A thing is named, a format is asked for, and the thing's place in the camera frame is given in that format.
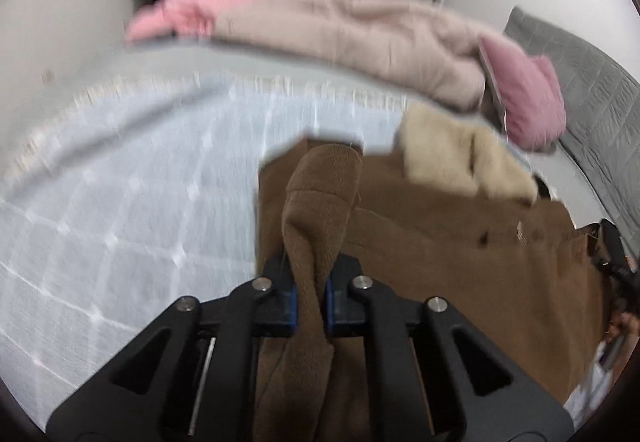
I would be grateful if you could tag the grey quilted pillow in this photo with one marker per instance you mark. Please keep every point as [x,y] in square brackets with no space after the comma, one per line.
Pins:
[590,87]

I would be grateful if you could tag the beige fleece garment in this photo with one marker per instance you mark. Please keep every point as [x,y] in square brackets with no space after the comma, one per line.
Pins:
[350,32]

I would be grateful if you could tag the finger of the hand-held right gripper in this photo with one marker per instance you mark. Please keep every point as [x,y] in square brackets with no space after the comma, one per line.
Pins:
[612,244]

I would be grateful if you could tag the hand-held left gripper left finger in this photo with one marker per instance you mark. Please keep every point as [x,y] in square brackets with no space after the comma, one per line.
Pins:
[285,307]

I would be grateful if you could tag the person's right hand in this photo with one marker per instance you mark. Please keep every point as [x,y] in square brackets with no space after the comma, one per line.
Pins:
[624,322]

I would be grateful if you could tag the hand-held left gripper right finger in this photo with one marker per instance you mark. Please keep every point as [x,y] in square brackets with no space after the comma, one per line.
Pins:
[340,307]

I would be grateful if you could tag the brown coat with fur collar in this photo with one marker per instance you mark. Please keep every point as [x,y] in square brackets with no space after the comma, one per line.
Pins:
[450,262]

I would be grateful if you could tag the white lattice blanket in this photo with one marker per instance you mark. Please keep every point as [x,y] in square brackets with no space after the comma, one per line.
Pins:
[125,222]

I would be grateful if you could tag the pink pillow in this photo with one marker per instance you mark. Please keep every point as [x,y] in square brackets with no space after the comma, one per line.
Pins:
[525,92]

